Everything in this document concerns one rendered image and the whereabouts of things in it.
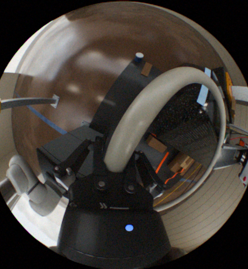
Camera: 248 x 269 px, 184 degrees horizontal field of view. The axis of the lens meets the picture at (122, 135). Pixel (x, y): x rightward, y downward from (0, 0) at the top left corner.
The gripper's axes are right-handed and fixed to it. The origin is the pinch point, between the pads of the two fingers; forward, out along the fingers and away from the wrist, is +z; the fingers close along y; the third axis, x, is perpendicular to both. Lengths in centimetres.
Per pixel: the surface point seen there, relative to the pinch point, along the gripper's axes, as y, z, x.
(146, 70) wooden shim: 20, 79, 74
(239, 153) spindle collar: 81, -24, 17
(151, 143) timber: 51, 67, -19
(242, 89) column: 115, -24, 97
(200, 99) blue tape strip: 29.6, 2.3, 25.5
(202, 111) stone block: 30.9, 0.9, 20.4
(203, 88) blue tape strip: 31.8, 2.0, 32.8
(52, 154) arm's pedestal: -35.8, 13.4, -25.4
